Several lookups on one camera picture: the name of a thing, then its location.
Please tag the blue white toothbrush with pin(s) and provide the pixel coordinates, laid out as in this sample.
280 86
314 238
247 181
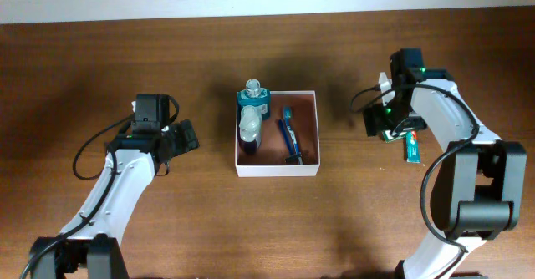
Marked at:
287 116

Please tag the clear purple liquid bottle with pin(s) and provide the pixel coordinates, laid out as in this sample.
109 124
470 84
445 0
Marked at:
250 129

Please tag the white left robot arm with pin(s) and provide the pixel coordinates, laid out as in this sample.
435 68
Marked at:
91 240

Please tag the blue disposable razor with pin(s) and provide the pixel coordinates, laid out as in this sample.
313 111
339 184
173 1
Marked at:
287 142

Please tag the white cardboard box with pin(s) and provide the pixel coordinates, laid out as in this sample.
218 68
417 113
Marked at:
270 159

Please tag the green red toothpaste tube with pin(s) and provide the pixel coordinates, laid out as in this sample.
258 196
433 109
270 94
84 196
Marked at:
412 148

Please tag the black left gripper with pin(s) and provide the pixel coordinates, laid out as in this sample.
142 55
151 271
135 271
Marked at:
185 139

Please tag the teal mouthwash bottle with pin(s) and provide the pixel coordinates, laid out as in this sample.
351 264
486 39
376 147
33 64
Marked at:
254 95

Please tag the white green soap packet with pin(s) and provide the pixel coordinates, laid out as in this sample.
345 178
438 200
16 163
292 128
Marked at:
388 137

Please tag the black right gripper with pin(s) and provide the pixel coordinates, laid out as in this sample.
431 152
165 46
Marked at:
377 122

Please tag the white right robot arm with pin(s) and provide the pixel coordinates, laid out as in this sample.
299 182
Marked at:
472 192

